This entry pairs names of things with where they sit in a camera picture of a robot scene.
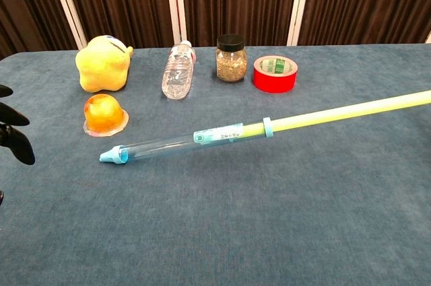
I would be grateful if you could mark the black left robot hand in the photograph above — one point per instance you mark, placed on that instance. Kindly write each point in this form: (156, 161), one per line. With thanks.
(18, 144)

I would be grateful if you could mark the clear plastic syringe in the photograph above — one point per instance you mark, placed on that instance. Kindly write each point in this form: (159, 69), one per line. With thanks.
(114, 156)

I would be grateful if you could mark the orange jelly cup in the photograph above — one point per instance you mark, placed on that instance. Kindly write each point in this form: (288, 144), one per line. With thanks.
(104, 114)

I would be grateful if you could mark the yellow plush toy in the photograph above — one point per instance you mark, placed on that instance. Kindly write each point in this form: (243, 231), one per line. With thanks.
(101, 67)

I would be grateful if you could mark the clear plastic water bottle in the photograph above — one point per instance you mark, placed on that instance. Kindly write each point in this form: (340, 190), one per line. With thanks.
(176, 75)

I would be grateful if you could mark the blue velvet tablecloth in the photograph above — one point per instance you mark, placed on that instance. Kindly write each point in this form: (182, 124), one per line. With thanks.
(215, 215)

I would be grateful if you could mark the glass jar with black lid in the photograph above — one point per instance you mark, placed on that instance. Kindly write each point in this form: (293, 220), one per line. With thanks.
(231, 64)

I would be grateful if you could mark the red tape roll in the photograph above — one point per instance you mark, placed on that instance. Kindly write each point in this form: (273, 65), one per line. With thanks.
(274, 80)

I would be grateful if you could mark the white partition frame post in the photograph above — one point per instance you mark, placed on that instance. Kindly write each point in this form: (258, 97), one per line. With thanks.
(299, 3)
(67, 3)
(175, 3)

